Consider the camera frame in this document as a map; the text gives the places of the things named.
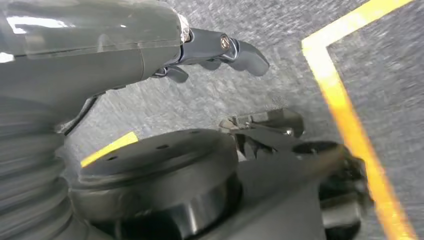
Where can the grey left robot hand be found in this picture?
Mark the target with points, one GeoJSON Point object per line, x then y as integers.
{"type": "Point", "coordinates": [82, 49]}

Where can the black robot lower body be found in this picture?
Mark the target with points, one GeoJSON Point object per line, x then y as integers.
{"type": "Point", "coordinates": [149, 159]}

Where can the yellow floor tape rectangle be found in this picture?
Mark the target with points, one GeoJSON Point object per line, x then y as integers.
{"type": "Point", "coordinates": [334, 92]}

